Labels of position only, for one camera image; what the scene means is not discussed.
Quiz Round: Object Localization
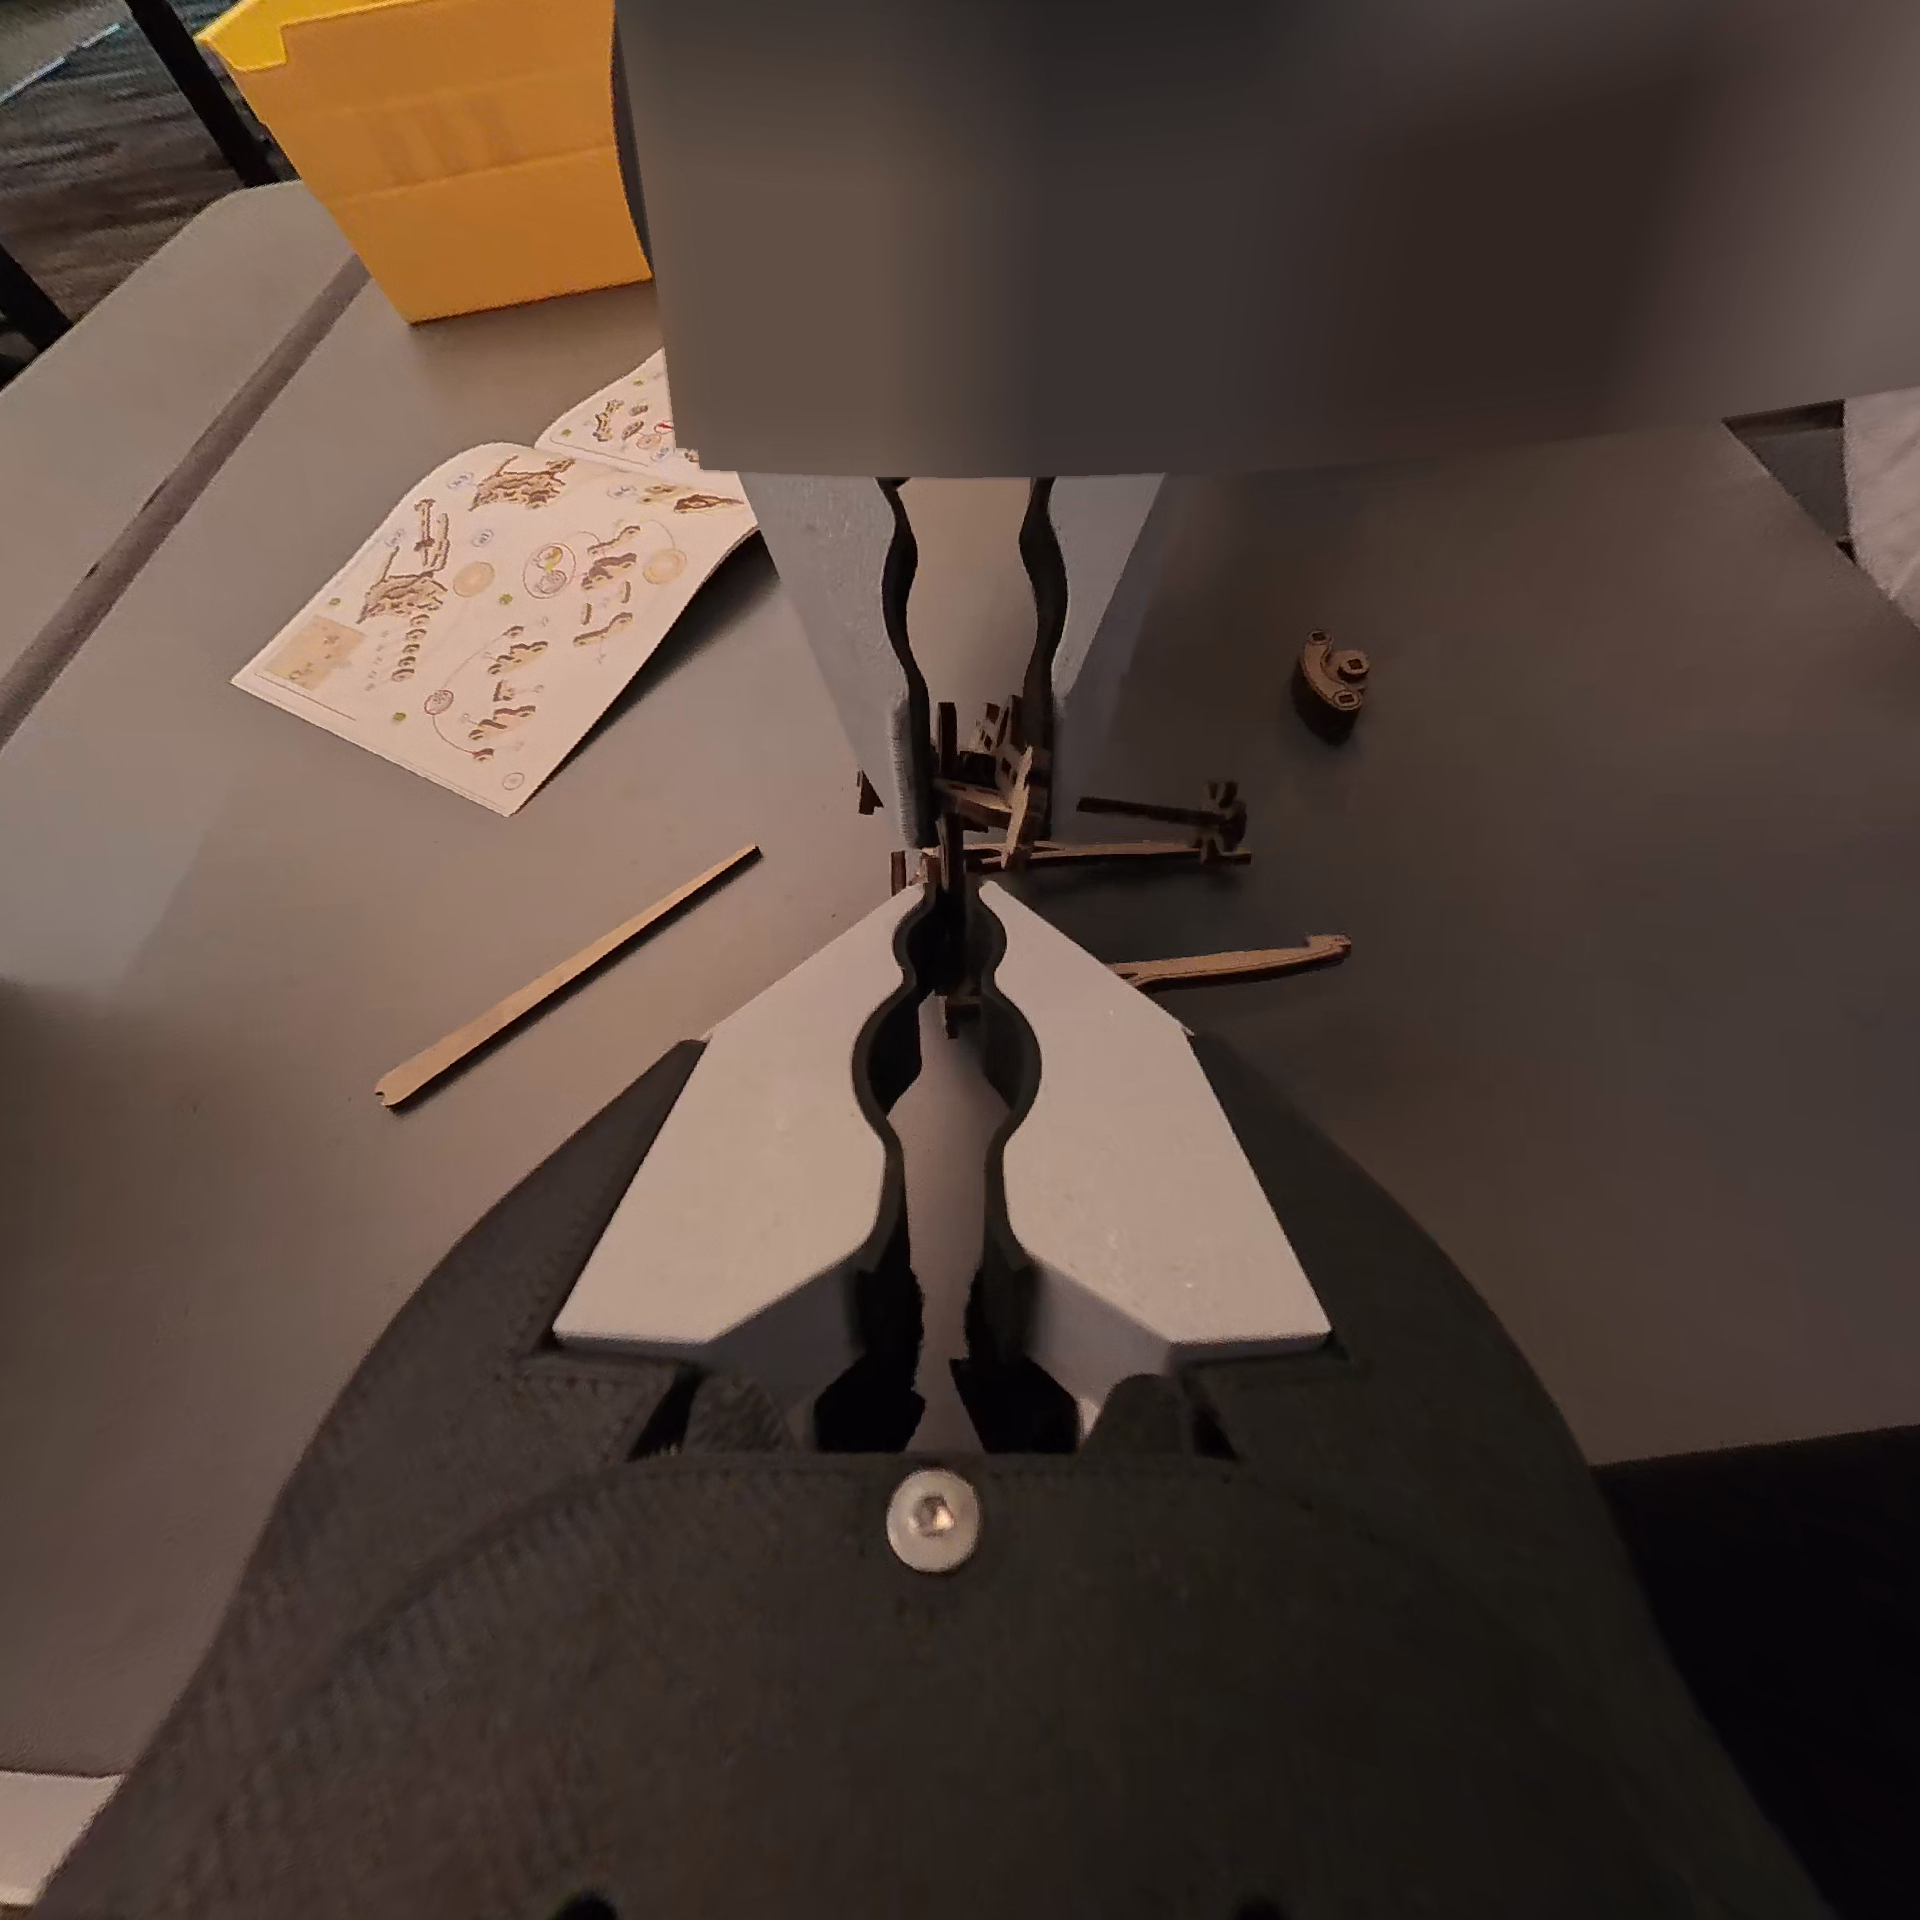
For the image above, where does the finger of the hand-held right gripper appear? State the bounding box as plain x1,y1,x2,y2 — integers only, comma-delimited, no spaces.
1017,469,1175,754
738,469,926,843

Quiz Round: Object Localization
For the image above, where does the flat wooden lever piece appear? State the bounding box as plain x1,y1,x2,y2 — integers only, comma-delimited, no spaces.
1107,930,1353,997

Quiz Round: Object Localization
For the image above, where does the curved wooden link part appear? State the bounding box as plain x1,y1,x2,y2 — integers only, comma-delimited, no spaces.
1290,629,1379,746

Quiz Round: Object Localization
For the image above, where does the open instruction booklet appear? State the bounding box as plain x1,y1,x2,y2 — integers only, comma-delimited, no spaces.
230,349,761,820

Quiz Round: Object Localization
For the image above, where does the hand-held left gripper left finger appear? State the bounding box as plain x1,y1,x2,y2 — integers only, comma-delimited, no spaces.
550,882,942,1353

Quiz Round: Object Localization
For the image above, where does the dark wooden model assembly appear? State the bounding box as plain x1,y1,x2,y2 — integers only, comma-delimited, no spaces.
855,693,1054,1042

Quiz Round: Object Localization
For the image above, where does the long flat wooden strip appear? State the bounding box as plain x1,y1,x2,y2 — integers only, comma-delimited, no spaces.
373,843,763,1115

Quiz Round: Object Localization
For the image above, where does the yellow plastic bin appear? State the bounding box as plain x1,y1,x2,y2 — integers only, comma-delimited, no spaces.
199,0,654,325

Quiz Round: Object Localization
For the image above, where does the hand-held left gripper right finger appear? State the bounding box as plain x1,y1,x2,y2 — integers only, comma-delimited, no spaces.
975,878,1334,1396

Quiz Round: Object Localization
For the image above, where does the wooden axle with gear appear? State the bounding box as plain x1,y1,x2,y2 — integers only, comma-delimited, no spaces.
1072,778,1251,846

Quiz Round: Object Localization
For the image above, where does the thin forked wooden strut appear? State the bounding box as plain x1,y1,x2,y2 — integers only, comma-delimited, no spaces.
959,839,1256,878

